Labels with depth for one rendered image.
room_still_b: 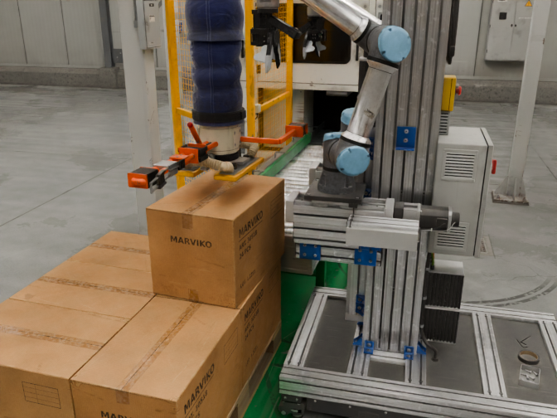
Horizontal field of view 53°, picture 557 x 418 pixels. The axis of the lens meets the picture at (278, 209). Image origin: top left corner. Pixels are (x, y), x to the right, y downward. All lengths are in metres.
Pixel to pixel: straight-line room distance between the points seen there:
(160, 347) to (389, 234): 0.94
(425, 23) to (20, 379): 1.94
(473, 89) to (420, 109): 9.15
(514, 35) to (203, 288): 9.55
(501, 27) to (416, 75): 9.02
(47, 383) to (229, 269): 0.77
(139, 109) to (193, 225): 1.71
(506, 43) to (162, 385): 10.03
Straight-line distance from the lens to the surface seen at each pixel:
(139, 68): 3.79
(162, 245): 2.38
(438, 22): 2.23
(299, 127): 2.58
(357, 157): 2.00
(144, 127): 3.85
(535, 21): 5.41
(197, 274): 2.35
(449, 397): 2.48
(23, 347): 2.30
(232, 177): 2.28
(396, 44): 1.99
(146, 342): 2.19
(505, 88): 11.48
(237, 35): 2.31
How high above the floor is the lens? 1.73
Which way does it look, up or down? 20 degrees down
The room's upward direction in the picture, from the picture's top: straight up
